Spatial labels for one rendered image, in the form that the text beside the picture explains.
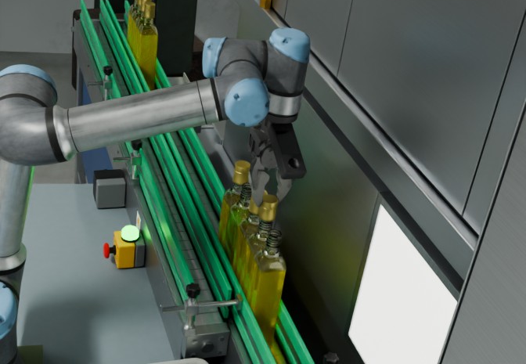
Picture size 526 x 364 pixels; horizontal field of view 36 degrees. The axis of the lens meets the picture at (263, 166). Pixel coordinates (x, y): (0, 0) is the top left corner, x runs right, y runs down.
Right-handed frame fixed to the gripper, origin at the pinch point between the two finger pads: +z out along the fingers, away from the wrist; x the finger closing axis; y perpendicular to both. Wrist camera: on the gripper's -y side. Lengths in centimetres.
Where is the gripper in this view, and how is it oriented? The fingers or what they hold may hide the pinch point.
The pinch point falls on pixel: (269, 202)
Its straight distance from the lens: 163.7
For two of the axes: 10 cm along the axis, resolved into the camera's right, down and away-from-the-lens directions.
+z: -1.3, 8.6, 5.0
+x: -9.3, 0.6, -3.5
